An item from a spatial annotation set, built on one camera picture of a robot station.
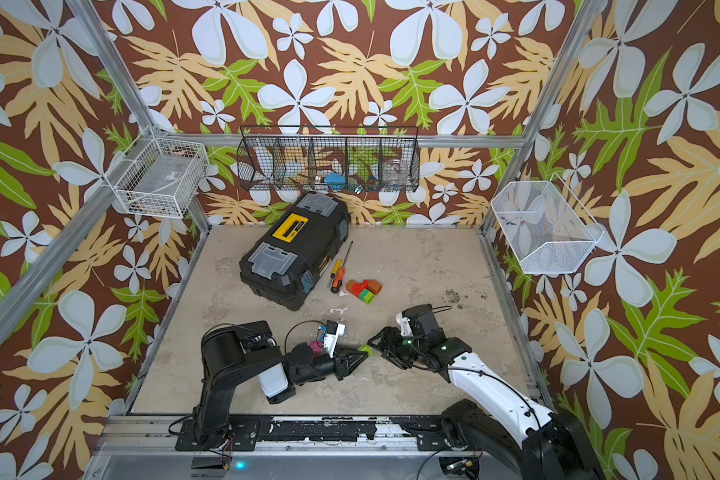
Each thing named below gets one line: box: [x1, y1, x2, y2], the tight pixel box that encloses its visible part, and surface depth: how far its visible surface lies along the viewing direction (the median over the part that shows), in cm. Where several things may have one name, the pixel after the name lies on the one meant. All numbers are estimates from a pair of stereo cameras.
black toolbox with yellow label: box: [240, 191, 351, 311], surface depth 93 cm
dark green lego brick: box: [359, 289, 375, 305], surface depth 100 cm
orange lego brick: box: [366, 279, 383, 295], surface depth 102 cm
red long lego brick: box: [350, 280, 370, 298], surface depth 102 cm
